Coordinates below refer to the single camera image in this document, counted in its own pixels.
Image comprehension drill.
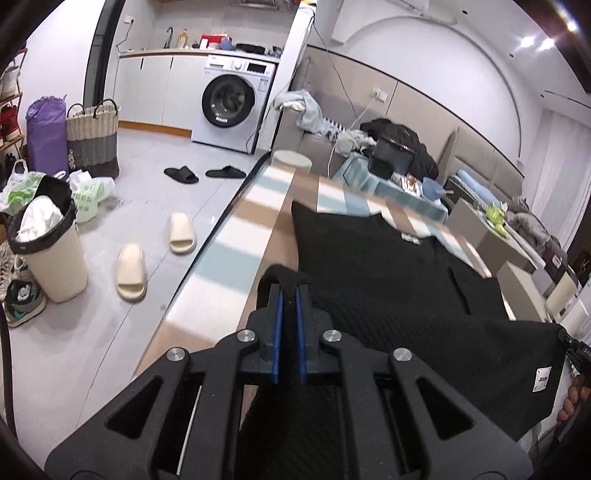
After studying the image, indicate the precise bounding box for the grey padded jacket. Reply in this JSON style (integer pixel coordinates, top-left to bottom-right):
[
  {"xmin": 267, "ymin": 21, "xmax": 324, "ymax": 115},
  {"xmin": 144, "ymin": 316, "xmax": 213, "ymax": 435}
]
[{"xmin": 505, "ymin": 196, "xmax": 562, "ymax": 260}]

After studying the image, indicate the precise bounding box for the checkered tablecloth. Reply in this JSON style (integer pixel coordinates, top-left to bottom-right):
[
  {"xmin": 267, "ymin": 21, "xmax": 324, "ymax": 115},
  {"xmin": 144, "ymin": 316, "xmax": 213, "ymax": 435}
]
[{"xmin": 134, "ymin": 161, "xmax": 518, "ymax": 386}]

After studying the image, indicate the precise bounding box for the green plush toy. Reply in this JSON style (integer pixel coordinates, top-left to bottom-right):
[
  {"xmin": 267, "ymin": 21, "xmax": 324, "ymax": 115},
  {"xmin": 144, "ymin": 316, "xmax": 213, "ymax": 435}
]
[{"xmin": 482, "ymin": 205, "xmax": 509, "ymax": 237}]

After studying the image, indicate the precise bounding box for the white washing machine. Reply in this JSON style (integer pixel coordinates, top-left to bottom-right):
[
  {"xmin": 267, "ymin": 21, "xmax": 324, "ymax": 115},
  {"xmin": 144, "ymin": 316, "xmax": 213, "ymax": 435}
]
[{"xmin": 191, "ymin": 55, "xmax": 278, "ymax": 155}]

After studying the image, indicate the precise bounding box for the black knitted sweater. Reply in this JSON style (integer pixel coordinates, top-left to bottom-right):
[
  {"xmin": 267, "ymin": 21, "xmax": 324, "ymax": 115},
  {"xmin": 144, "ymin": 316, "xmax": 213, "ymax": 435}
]
[{"xmin": 240, "ymin": 200, "xmax": 573, "ymax": 480}]

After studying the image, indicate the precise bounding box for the wooden shoe rack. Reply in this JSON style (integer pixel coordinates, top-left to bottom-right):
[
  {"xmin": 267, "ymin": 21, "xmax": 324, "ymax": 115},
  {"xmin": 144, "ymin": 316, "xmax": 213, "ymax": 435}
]
[{"xmin": 0, "ymin": 46, "xmax": 29, "ymax": 185}]

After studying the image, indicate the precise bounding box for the purple bag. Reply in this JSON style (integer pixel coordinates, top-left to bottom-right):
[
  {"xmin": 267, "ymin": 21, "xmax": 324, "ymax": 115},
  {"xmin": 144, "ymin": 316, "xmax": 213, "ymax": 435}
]
[{"xmin": 25, "ymin": 96, "xmax": 69, "ymax": 177}]

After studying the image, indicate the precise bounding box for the black jacket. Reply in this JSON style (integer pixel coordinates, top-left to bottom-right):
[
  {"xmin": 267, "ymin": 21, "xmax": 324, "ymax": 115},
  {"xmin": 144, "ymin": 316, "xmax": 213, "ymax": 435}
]
[{"xmin": 360, "ymin": 117, "xmax": 439, "ymax": 178}]

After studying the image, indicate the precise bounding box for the white curtain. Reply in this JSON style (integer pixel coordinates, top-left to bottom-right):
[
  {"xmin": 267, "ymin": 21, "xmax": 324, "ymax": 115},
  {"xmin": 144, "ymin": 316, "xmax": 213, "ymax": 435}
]
[{"xmin": 522, "ymin": 111, "xmax": 591, "ymax": 259}]

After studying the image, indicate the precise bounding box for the cream trash bin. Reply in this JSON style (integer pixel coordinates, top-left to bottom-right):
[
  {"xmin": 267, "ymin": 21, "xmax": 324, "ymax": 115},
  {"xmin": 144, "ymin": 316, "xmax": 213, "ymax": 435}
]
[{"xmin": 7, "ymin": 175, "xmax": 88, "ymax": 304}]

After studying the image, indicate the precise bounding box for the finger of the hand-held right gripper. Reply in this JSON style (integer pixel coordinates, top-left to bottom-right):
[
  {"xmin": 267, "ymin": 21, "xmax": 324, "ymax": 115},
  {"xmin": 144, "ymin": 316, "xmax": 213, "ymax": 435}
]
[{"xmin": 557, "ymin": 328, "xmax": 591, "ymax": 368}]

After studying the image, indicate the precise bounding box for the round white stool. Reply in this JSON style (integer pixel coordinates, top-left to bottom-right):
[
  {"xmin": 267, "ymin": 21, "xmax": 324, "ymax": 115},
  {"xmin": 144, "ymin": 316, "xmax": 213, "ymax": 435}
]
[{"xmin": 271, "ymin": 150, "xmax": 313, "ymax": 175}]

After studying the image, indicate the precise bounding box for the green white plastic bag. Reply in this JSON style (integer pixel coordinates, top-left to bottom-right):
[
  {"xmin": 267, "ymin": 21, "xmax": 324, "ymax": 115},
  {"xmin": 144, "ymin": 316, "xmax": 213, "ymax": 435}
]
[
  {"xmin": 68, "ymin": 170, "xmax": 116, "ymax": 224},
  {"xmin": 0, "ymin": 159, "xmax": 48, "ymax": 216}
]

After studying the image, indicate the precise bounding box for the small beige box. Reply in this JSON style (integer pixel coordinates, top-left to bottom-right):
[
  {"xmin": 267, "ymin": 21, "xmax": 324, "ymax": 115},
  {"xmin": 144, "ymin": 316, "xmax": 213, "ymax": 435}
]
[{"xmin": 496, "ymin": 261, "xmax": 555, "ymax": 320}]

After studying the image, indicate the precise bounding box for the blue bowl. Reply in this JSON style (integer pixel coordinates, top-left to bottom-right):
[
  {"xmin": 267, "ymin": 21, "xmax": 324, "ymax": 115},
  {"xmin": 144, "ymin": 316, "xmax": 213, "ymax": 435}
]
[{"xmin": 422, "ymin": 178, "xmax": 447, "ymax": 202}]

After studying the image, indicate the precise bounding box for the person's right hand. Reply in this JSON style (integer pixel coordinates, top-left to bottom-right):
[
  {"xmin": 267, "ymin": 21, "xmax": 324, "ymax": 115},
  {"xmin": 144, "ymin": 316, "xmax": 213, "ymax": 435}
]
[{"xmin": 555, "ymin": 373, "xmax": 591, "ymax": 426}]

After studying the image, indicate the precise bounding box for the white kitchen cabinet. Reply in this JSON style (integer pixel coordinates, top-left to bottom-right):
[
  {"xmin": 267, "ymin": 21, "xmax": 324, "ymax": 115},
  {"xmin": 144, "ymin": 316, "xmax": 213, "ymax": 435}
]
[{"xmin": 113, "ymin": 50, "xmax": 208, "ymax": 138}]

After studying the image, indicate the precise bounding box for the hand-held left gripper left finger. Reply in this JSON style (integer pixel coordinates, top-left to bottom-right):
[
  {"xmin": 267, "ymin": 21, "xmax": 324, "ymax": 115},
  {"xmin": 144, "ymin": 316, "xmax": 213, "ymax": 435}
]
[{"xmin": 44, "ymin": 284, "xmax": 282, "ymax": 480}]

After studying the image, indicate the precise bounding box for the blue rolled pillow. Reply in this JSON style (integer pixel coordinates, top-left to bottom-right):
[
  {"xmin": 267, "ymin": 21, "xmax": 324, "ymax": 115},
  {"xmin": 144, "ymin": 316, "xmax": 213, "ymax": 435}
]
[{"xmin": 455, "ymin": 168, "xmax": 500, "ymax": 205}]

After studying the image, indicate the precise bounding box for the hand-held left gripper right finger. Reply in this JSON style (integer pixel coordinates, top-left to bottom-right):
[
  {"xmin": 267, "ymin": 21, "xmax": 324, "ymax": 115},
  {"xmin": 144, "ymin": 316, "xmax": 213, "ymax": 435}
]
[{"xmin": 295, "ymin": 284, "xmax": 532, "ymax": 480}]

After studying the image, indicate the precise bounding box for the black box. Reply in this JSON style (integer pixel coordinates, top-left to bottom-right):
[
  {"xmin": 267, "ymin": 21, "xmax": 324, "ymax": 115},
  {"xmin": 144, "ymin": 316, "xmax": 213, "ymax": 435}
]
[{"xmin": 367, "ymin": 136, "xmax": 414, "ymax": 181}]

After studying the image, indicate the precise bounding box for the black slipper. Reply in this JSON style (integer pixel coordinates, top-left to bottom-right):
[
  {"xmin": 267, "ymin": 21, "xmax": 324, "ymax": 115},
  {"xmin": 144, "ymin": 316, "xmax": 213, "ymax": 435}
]
[
  {"xmin": 205, "ymin": 165, "xmax": 247, "ymax": 179},
  {"xmin": 164, "ymin": 166, "xmax": 200, "ymax": 185}
]

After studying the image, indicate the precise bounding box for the light blue covered table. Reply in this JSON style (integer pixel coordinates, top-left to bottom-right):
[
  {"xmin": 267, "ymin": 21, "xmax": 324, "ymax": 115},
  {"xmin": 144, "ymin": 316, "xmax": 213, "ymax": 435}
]
[{"xmin": 332, "ymin": 152, "xmax": 450, "ymax": 223}]

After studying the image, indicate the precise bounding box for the beige slipper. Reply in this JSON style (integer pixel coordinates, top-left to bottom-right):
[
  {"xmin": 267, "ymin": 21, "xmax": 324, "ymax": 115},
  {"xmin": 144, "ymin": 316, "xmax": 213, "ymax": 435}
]
[
  {"xmin": 115, "ymin": 244, "xmax": 147, "ymax": 302},
  {"xmin": 169, "ymin": 212, "xmax": 197, "ymax": 254}
]

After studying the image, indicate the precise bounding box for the woven laundry basket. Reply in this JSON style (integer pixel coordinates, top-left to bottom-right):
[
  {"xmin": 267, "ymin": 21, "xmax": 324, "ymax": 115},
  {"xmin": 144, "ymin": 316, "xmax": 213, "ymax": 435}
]
[{"xmin": 66, "ymin": 99, "xmax": 121, "ymax": 179}]

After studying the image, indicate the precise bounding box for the beige sofa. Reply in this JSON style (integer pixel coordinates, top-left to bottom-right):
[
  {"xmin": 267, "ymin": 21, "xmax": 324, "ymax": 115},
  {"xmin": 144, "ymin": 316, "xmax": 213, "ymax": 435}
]
[{"xmin": 270, "ymin": 46, "xmax": 527, "ymax": 204}]

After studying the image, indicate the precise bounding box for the grey cloth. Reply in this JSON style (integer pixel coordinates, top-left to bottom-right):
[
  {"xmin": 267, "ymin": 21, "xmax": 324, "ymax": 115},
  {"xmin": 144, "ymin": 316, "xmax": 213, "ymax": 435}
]
[{"xmin": 274, "ymin": 90, "xmax": 334, "ymax": 138}]

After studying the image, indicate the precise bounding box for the green black sneaker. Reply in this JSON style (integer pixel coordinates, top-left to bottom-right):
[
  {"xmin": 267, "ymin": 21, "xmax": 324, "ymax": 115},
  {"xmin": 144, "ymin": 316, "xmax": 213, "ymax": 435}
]
[{"xmin": 0, "ymin": 279, "xmax": 47, "ymax": 328}]

